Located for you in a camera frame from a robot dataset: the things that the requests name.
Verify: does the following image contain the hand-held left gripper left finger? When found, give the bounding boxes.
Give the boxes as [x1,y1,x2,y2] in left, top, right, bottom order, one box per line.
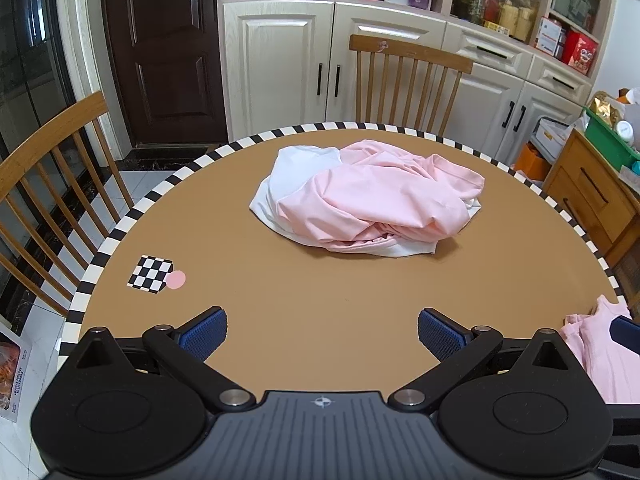
[70,306,257,413]

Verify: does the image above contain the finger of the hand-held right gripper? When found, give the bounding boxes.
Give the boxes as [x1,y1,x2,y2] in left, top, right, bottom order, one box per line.
[609,315,640,356]

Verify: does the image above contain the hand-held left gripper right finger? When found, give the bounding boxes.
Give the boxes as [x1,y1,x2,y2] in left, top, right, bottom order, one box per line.
[387,308,586,413]

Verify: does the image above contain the pink clothes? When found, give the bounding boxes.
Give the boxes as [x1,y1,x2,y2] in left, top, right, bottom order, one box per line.
[559,295,640,405]

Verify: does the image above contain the pink and white t-shirt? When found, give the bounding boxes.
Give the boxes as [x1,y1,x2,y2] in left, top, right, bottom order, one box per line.
[249,139,487,257]

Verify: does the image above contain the black white checkered sticker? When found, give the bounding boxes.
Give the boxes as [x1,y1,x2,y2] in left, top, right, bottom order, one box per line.
[125,255,173,295]

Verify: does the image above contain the wooden side cabinet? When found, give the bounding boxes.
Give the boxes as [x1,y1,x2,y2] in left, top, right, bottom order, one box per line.
[542,129,640,261]

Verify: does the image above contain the orange box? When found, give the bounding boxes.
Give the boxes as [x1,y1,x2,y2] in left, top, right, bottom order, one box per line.
[514,142,551,181]

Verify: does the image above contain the printed food package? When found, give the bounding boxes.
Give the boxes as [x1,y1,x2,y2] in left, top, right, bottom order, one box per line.
[0,320,32,423]

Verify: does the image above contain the green plastic bin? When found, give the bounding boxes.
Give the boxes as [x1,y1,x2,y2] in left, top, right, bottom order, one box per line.
[584,107,640,171]

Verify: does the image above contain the white cardboard box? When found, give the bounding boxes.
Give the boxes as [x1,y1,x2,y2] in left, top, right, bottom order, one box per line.
[532,116,583,161]

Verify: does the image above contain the gold foil bag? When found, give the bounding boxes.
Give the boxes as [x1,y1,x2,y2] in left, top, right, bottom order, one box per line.
[590,92,623,126]

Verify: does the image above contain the wooden spindle chair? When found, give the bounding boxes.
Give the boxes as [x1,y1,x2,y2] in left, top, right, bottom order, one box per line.
[0,91,136,336]

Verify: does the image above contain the wooden chair with pink sticker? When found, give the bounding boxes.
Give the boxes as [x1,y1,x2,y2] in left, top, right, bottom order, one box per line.
[348,34,474,137]

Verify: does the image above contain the white cabinet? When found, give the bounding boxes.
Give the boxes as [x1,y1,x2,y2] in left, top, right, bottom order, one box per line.
[217,0,621,171]

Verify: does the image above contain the red gift box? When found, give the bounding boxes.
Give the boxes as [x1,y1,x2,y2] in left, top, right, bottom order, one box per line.
[562,30,599,77]

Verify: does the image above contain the dark wooden door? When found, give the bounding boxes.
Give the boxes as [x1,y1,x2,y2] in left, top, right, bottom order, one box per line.
[100,0,231,146]

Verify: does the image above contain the white and red box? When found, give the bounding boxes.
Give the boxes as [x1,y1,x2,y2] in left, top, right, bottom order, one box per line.
[536,16,568,56]

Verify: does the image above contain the yellow food jar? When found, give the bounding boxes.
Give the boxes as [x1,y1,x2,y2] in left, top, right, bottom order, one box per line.
[497,0,538,43]

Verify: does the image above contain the glass sliding door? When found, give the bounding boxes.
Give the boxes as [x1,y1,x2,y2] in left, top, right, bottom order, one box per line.
[0,0,76,161]

